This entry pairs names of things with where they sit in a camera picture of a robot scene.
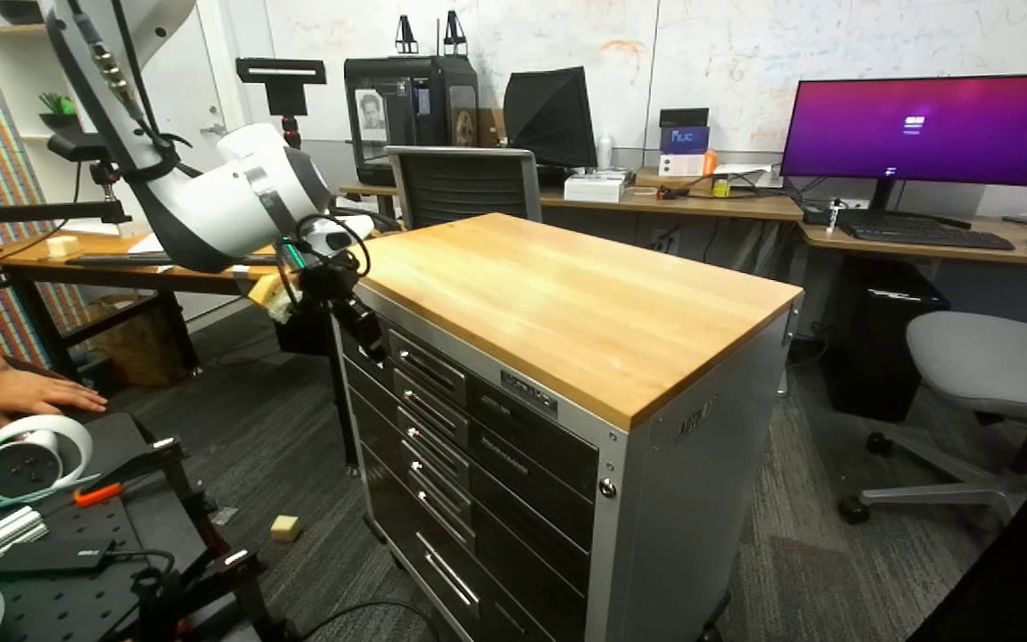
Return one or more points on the white box on desk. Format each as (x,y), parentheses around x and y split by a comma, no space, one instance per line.
(593,188)

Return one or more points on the dark mesh office chair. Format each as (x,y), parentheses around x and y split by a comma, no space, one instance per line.
(464,183)

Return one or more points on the black cabinet drawer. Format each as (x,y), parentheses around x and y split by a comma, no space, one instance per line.
(441,502)
(431,372)
(433,420)
(446,583)

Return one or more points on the black camera on stand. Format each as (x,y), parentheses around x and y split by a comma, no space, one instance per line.
(283,84)

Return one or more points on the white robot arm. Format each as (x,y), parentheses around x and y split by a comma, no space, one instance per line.
(214,202)

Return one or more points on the black horizontal bar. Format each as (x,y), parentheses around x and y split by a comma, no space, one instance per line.
(38,212)

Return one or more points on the blue black box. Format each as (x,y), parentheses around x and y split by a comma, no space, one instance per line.
(681,141)

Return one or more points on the white shelf unit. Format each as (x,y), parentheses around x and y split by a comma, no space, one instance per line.
(25,73)

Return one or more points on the white tape roll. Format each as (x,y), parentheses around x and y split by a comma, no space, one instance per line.
(34,459)

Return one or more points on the small green plant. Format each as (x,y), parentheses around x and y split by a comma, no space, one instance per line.
(59,108)

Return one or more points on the black stand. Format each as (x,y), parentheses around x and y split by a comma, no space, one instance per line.
(213,572)

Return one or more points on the tan wrist-mounted block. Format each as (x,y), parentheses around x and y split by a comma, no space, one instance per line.
(269,302)

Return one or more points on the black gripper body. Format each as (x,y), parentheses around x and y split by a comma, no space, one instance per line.
(332,272)

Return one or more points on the black computer tower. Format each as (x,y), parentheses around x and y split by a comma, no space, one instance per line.
(881,340)

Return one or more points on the wooden side table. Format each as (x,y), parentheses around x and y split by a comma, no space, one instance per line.
(122,269)

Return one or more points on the green plastic piece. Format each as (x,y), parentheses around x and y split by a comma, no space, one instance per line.
(293,254)

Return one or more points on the black keyboard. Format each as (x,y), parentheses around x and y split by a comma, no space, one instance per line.
(925,234)

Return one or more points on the long wooden desk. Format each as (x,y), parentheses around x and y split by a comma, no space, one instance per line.
(774,209)

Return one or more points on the brown cardboard box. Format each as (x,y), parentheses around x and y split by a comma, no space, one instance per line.
(145,340)

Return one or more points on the black monitor back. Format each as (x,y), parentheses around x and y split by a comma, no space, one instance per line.
(551,119)

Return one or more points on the monitor with purple screen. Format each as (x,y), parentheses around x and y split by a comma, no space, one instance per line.
(930,128)

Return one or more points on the grey fabric office chair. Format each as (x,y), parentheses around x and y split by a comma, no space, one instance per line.
(996,369)

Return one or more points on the orange clamp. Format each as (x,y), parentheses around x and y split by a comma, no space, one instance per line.
(98,493)

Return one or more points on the black equipment enclosure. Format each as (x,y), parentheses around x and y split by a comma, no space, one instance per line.
(407,119)

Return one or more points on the tool cabinet with wooden top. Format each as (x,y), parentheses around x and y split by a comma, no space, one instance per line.
(586,307)

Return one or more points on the person's bare hand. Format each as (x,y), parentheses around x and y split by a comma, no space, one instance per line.
(34,394)

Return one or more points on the tan foam cube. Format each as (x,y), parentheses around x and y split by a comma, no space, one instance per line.
(287,528)

